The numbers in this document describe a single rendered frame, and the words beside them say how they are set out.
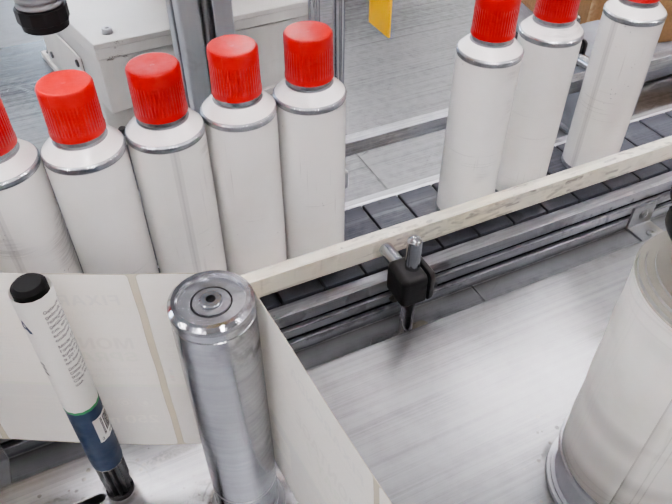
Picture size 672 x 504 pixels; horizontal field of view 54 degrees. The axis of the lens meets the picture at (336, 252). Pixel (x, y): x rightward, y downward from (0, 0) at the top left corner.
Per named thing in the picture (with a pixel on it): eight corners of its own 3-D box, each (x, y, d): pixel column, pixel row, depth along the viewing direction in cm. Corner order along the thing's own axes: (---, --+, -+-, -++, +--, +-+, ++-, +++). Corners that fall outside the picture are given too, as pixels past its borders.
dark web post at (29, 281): (110, 506, 41) (8, 301, 28) (104, 483, 42) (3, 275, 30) (138, 495, 42) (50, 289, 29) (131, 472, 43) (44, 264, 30)
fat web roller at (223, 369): (226, 553, 39) (172, 354, 26) (203, 487, 42) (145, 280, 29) (297, 520, 41) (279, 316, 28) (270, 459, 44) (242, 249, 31)
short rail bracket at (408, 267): (397, 359, 56) (408, 255, 48) (380, 334, 58) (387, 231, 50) (430, 346, 57) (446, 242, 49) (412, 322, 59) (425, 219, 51)
